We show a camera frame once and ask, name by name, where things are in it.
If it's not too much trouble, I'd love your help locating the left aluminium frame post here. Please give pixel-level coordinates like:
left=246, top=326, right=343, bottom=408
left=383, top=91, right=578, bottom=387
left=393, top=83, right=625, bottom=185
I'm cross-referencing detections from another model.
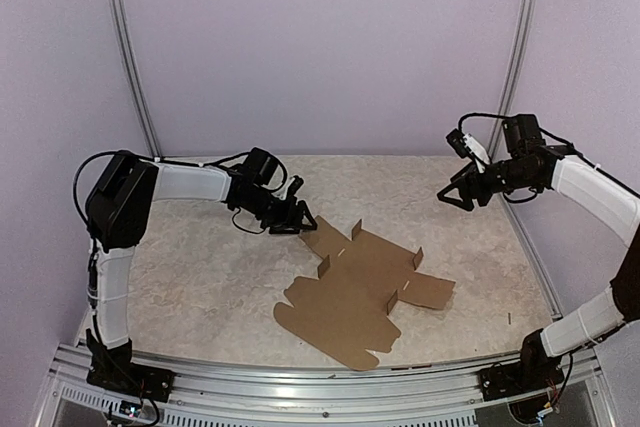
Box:
left=108, top=0, right=162, bottom=157

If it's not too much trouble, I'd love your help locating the brown cardboard box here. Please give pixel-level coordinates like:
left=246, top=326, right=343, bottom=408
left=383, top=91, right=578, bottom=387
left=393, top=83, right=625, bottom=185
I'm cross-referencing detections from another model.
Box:
left=273, top=216, right=455, bottom=371

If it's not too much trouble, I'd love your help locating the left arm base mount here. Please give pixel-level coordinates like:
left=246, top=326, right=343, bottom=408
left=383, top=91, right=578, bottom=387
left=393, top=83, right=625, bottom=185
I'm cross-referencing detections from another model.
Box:
left=87, top=363, right=175, bottom=402

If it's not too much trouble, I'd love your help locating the aluminium frame post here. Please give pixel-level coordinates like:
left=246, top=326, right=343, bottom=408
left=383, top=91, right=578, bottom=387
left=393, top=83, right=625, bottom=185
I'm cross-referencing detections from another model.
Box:
left=487, top=0, right=544, bottom=158
left=108, top=0, right=162, bottom=157

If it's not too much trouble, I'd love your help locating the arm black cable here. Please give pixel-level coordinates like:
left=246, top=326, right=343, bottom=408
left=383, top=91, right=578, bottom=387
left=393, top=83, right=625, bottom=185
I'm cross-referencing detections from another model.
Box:
left=72, top=149, right=291, bottom=238
left=457, top=112, right=640, bottom=198

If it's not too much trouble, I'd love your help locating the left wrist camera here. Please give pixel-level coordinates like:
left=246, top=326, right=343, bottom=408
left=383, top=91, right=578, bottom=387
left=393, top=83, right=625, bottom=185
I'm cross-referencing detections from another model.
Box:
left=278, top=175, right=304, bottom=200

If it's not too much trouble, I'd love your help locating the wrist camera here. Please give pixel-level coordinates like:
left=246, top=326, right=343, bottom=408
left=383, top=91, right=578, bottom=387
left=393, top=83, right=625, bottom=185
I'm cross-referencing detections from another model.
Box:
left=446, top=129, right=491, bottom=167
left=278, top=175, right=304, bottom=200

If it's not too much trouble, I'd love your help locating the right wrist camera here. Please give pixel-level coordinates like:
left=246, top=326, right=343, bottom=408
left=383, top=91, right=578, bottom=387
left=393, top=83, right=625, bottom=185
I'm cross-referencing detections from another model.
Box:
left=446, top=129, right=491, bottom=167

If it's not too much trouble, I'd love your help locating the right aluminium frame post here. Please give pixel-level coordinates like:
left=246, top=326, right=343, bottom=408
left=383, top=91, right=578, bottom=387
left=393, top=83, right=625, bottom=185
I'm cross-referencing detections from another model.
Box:
left=487, top=0, right=544, bottom=158

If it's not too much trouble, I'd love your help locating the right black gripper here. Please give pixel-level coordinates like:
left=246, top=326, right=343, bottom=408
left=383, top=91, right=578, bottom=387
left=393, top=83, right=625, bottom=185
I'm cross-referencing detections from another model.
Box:
left=439, top=157, right=539, bottom=211

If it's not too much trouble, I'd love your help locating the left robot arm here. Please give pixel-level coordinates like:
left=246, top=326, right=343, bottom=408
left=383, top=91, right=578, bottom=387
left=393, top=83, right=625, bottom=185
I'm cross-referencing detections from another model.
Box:
left=77, top=147, right=317, bottom=392

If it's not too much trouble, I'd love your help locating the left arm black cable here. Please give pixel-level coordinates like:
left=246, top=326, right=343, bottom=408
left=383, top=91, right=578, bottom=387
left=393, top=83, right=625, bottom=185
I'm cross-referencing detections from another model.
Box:
left=72, top=149, right=291, bottom=238

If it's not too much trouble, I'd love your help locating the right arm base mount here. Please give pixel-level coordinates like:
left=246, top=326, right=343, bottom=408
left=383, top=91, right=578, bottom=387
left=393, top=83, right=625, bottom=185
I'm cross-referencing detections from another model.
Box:
left=477, top=361, right=565, bottom=402

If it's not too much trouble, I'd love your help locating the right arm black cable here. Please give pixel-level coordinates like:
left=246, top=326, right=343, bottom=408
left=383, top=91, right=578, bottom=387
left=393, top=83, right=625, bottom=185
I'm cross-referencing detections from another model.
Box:
left=457, top=112, right=640, bottom=198

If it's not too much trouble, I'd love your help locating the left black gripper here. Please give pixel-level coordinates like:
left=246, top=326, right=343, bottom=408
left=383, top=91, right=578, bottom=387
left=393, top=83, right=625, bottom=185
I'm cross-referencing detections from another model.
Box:
left=239, top=187, right=318, bottom=234

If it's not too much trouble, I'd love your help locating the front aluminium rail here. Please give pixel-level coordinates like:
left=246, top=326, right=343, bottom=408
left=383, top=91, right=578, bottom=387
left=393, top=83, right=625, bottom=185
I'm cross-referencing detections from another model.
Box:
left=27, top=342, right=622, bottom=426

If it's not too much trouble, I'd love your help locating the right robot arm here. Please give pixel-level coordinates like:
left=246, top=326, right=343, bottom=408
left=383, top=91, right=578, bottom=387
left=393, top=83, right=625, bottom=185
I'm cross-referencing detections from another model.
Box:
left=437, top=114, right=639, bottom=391

